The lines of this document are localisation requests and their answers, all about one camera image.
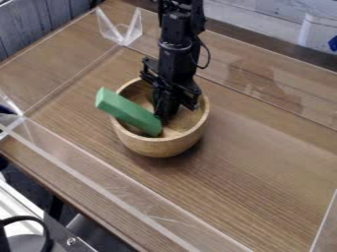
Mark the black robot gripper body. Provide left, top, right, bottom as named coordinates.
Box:
left=140, top=41, right=202, bottom=110

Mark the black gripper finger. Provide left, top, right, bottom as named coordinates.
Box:
left=164, top=92, right=180, bottom=120
left=152, top=88, right=167, bottom=120

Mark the green rectangular block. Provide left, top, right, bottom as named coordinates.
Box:
left=95, top=87, right=162, bottom=137

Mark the brown wooden bowl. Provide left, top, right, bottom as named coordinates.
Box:
left=111, top=78, right=211, bottom=158

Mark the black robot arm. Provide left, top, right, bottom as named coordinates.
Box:
left=140, top=0, right=210, bottom=123

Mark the white container in background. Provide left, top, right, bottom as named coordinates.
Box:
left=297, top=13, right=337, bottom=55

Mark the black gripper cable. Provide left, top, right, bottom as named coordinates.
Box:
left=193, top=35, right=211, bottom=71

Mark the clear acrylic corner bracket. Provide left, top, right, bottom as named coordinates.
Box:
left=95, top=8, right=142, bottom=46

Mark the clear acrylic front wall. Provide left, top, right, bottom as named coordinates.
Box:
left=0, top=92, right=253, bottom=252

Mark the grey metal bracket with screw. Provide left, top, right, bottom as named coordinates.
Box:
left=43, top=214, right=99, bottom=252

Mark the black cable loop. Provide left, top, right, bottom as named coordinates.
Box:
left=0, top=215, right=53, bottom=252

